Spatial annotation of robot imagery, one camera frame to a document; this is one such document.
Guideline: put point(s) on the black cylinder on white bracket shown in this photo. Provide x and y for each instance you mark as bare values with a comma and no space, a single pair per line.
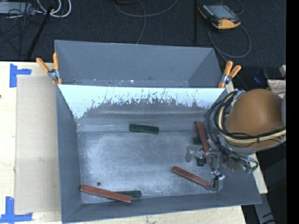
219,182

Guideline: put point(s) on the dark green flat block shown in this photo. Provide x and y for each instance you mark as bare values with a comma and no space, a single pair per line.
197,140
133,193
144,128

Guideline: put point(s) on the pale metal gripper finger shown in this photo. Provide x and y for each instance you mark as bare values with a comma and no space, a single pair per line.
192,156
195,149

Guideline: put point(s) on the pale flat board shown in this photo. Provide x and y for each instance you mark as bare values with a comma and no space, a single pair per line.
35,143

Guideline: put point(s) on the grey metal bin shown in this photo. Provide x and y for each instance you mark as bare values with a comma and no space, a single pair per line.
130,162

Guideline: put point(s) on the red-brown flat block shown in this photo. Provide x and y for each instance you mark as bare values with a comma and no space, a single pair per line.
106,193
202,136
190,176

